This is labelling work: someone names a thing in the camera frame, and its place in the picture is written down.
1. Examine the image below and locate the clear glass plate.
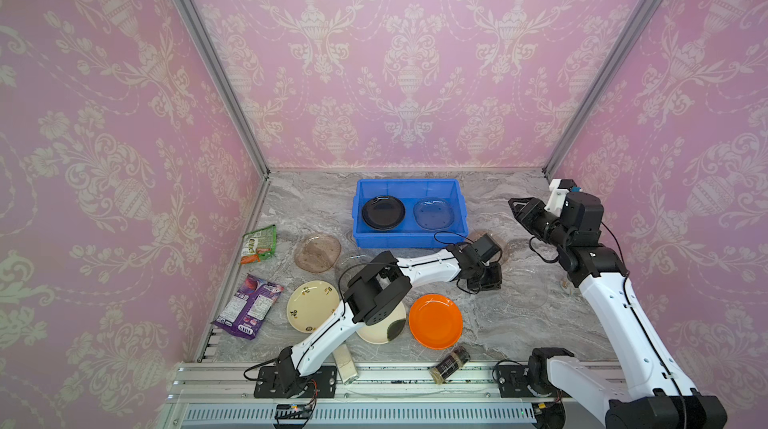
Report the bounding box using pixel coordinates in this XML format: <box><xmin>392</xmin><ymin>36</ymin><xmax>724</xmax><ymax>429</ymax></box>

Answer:
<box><xmin>413</xmin><ymin>198</ymin><xmax>455</xmax><ymax>231</ymax></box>

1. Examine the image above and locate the pinkish translucent plate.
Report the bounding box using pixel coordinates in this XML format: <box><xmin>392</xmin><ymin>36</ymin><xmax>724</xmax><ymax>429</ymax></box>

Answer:
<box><xmin>469</xmin><ymin>229</ymin><xmax>511</xmax><ymax>265</ymax></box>

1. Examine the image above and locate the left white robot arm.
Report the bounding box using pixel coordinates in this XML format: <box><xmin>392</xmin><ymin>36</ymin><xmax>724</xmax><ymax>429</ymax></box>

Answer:
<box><xmin>275</xmin><ymin>235</ymin><xmax>501</xmax><ymax>385</ymax></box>

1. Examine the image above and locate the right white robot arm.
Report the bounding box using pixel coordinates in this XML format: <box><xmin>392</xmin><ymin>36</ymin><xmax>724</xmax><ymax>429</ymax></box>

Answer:
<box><xmin>509</xmin><ymin>189</ymin><xmax>728</xmax><ymax>428</ymax></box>

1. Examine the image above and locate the blue plastic bin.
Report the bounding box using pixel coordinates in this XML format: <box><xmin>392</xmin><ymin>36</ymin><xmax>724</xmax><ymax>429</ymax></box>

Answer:
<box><xmin>352</xmin><ymin>179</ymin><xmax>469</xmax><ymax>249</ymax></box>

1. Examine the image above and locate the orange plate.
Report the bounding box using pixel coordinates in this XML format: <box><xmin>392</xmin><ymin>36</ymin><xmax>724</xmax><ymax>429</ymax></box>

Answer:
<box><xmin>408</xmin><ymin>294</ymin><xmax>464</xmax><ymax>350</ymax></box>

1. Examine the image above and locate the dark spice jar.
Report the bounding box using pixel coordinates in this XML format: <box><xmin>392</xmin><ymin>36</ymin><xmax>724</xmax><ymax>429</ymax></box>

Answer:
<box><xmin>429</xmin><ymin>345</ymin><xmax>471</xmax><ymax>385</ymax></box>

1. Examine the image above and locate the cream plate black patch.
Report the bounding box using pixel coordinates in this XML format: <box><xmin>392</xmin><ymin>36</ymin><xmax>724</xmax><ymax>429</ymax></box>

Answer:
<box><xmin>357</xmin><ymin>302</ymin><xmax>407</xmax><ymax>345</ymax></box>

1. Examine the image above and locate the grey translucent plate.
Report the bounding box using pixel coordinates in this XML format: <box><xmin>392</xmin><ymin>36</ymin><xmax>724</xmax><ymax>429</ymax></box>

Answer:
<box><xmin>335</xmin><ymin>253</ymin><xmax>374</xmax><ymax>278</ymax></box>

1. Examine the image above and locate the brown translucent plate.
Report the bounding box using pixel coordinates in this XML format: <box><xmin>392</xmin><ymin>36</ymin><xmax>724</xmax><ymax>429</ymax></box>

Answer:
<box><xmin>294</xmin><ymin>233</ymin><xmax>342</xmax><ymax>274</ymax></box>

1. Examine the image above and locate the white spice jar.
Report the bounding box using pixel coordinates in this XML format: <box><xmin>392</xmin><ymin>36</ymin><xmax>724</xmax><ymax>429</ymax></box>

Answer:
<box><xmin>333</xmin><ymin>344</ymin><xmax>359</xmax><ymax>385</ymax></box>

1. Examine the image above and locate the cream flower plate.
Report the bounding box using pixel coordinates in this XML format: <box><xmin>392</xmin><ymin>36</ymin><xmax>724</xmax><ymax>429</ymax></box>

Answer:
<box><xmin>286</xmin><ymin>280</ymin><xmax>340</xmax><ymax>333</ymax></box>

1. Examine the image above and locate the green snack bag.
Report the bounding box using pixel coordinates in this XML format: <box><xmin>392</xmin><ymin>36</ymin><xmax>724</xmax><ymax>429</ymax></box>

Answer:
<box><xmin>239</xmin><ymin>224</ymin><xmax>277</xmax><ymax>265</ymax></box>

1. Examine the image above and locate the purple snack bag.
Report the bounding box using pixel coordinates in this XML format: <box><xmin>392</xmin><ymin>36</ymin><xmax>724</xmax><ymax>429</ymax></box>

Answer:
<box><xmin>212</xmin><ymin>274</ymin><xmax>284</xmax><ymax>340</ymax></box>

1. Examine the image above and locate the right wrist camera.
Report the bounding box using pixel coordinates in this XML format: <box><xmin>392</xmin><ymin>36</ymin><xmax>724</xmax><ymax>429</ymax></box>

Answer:
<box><xmin>545</xmin><ymin>179</ymin><xmax>581</xmax><ymax>217</ymax></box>

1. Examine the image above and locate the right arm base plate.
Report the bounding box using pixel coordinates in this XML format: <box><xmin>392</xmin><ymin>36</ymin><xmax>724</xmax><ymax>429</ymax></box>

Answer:
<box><xmin>491</xmin><ymin>360</ymin><xmax>570</xmax><ymax>399</ymax></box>

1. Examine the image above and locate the aluminium frame rail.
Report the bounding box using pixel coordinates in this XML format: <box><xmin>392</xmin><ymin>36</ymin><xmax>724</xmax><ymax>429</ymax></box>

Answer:
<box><xmin>157</xmin><ymin>362</ymin><xmax>602</xmax><ymax>428</ymax></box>

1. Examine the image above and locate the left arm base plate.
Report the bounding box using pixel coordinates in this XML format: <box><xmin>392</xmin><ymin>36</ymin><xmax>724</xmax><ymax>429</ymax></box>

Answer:
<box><xmin>253</xmin><ymin>365</ymin><xmax>338</xmax><ymax>399</ymax></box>

